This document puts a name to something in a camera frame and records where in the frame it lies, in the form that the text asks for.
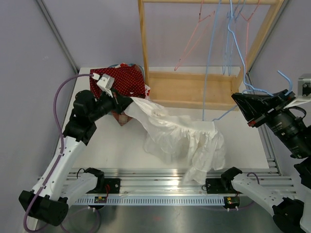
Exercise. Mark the wooden clothes rack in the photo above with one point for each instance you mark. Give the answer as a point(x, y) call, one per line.
point(196, 90)

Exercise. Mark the aluminium mounting rail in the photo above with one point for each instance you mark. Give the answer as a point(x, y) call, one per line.
point(169, 181)

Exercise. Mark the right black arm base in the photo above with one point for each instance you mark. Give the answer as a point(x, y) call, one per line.
point(215, 186)

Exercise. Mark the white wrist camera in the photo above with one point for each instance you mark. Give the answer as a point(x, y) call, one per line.
point(104, 82)
point(304, 91)

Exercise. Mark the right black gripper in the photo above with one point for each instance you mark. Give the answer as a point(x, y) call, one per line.
point(252, 104)

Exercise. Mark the white ruffled garment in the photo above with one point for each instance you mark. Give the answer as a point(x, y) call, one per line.
point(176, 138)

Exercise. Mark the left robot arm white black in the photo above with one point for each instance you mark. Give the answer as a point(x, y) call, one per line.
point(48, 201)

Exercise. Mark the light blue hanger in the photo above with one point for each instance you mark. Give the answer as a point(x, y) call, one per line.
point(231, 17)
point(240, 8)
point(249, 87)

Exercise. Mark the red plaid garment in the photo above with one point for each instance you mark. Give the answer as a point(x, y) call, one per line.
point(121, 118)

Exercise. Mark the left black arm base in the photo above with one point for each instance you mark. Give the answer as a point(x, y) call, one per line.
point(110, 185)

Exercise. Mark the white slotted cable duct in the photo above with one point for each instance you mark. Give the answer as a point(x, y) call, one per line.
point(152, 200)

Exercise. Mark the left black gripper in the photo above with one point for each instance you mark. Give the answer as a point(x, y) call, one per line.
point(121, 103)

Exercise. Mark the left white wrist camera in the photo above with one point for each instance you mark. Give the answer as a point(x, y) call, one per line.
point(104, 82)

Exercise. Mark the dark red dotted garment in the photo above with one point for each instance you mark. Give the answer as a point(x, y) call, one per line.
point(128, 81)

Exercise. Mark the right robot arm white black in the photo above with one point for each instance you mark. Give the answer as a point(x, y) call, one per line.
point(290, 215)

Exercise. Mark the teal plastic basin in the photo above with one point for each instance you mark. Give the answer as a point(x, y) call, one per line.
point(138, 67)

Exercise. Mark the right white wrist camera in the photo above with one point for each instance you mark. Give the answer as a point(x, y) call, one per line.
point(304, 91)

